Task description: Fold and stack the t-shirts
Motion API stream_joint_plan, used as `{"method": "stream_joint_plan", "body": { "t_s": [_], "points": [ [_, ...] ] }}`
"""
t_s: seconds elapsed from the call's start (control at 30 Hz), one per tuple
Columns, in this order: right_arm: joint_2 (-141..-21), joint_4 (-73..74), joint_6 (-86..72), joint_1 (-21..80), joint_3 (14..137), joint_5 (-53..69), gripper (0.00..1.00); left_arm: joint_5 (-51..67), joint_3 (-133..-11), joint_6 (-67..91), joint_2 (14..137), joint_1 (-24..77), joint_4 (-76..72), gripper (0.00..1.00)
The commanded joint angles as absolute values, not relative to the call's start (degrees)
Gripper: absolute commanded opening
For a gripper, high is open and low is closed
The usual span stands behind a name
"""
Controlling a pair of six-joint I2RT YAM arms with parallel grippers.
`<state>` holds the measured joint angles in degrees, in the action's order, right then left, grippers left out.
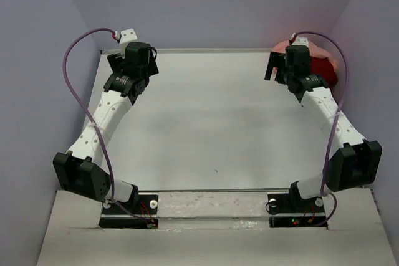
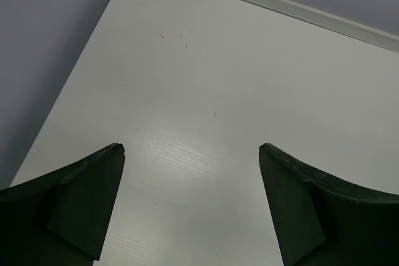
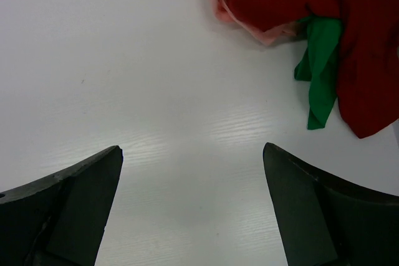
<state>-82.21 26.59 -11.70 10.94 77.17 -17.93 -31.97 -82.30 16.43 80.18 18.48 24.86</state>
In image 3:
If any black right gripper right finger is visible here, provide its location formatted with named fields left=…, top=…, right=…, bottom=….
left=263, top=143, right=398, bottom=266

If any red t shirt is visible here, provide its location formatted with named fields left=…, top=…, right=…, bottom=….
left=228, top=0, right=398, bottom=138

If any pink t shirt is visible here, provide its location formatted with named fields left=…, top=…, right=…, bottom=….
left=209, top=0, right=300, bottom=45

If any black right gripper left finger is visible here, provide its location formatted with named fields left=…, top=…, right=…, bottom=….
left=1, top=146, right=123, bottom=265

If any green t shirt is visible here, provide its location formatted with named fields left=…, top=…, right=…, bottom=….
left=294, top=16, right=342, bottom=130

